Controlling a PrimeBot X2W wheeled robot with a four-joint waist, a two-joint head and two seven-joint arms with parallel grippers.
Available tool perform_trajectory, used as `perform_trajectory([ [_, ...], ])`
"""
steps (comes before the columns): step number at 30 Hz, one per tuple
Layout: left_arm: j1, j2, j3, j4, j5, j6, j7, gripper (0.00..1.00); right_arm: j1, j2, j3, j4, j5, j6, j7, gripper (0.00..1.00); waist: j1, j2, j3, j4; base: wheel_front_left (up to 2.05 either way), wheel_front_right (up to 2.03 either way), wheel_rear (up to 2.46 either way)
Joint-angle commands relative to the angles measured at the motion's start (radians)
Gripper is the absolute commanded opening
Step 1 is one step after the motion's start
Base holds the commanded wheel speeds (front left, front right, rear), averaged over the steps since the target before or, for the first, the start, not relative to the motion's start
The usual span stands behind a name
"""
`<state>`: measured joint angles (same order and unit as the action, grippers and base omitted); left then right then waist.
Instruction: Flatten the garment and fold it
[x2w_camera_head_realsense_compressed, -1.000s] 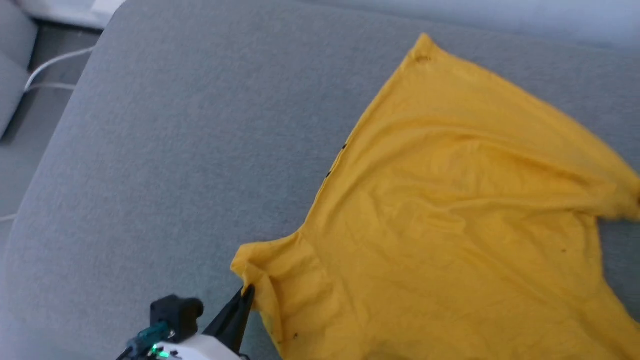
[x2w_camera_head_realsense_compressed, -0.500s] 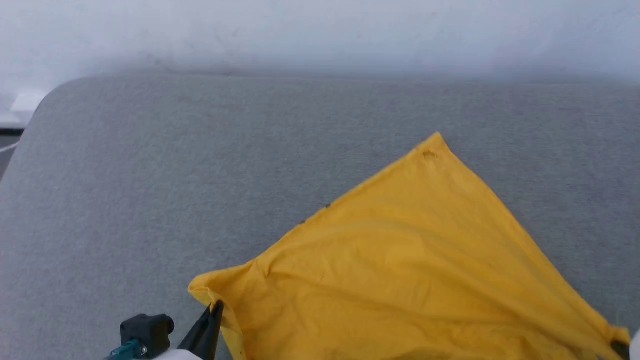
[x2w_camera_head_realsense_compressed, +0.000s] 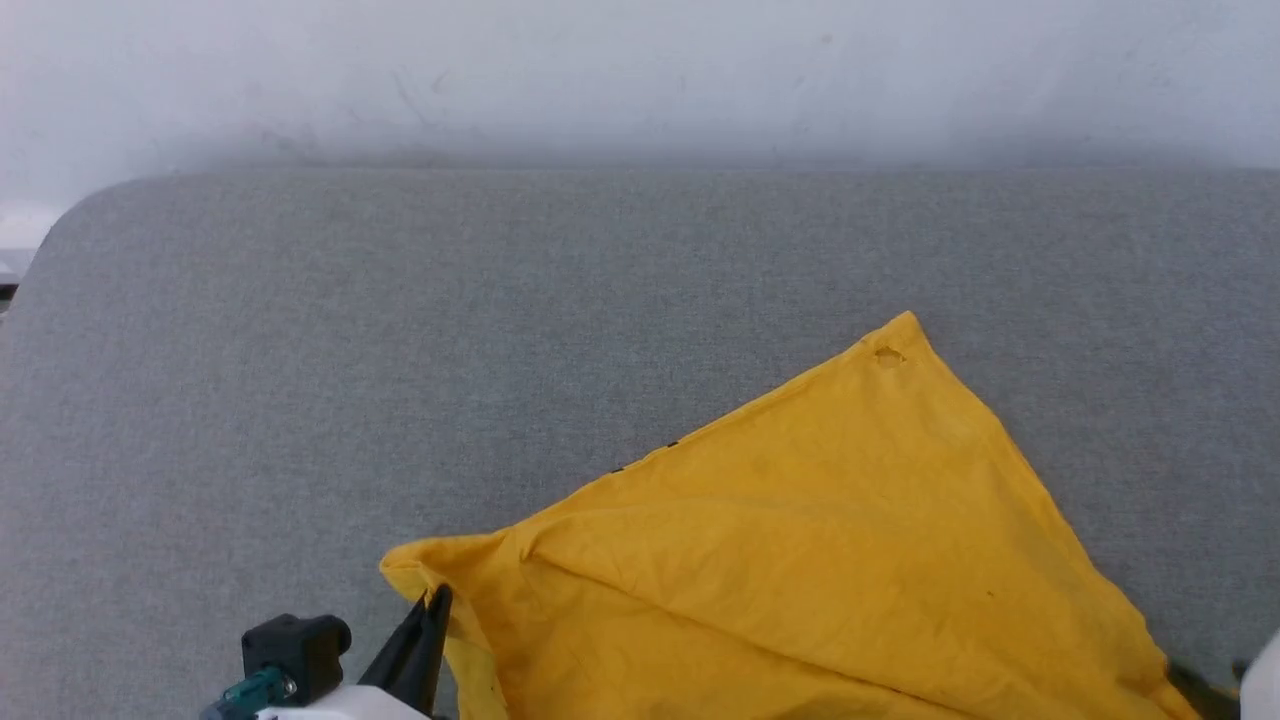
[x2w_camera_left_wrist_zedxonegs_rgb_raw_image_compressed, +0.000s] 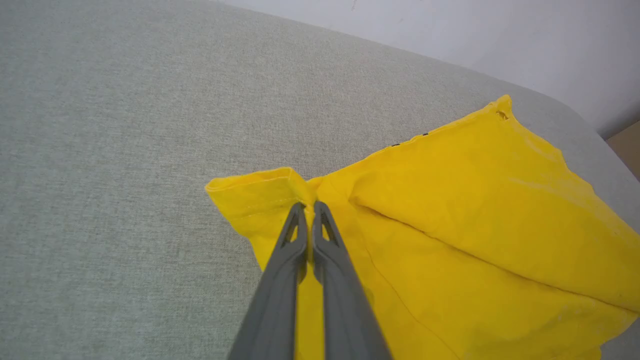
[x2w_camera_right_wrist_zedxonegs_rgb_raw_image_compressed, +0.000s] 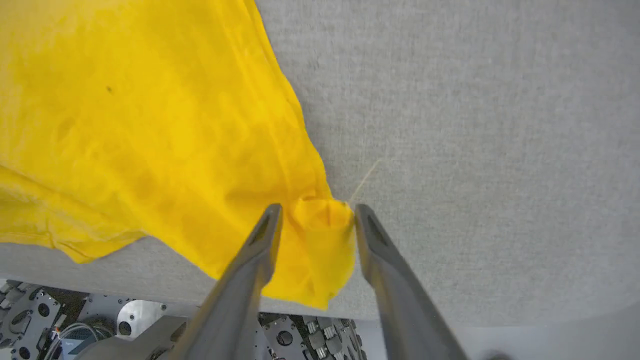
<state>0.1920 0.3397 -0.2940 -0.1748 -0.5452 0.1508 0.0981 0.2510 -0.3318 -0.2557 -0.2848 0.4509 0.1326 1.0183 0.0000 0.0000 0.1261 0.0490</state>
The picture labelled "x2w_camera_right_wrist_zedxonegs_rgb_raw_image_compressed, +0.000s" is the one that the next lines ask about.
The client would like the yellow garment with white print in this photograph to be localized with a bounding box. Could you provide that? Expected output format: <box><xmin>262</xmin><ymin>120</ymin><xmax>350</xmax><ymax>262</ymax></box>
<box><xmin>0</xmin><ymin>0</ymin><xmax>357</xmax><ymax>311</ymax></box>

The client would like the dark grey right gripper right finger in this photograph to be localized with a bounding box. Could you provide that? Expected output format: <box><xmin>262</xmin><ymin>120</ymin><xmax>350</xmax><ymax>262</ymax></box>
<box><xmin>354</xmin><ymin>203</ymin><xmax>469</xmax><ymax>360</ymax></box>

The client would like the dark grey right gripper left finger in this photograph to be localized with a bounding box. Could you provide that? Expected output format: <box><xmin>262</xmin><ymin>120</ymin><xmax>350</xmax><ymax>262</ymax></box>
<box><xmin>165</xmin><ymin>203</ymin><xmax>284</xmax><ymax>360</ymax></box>

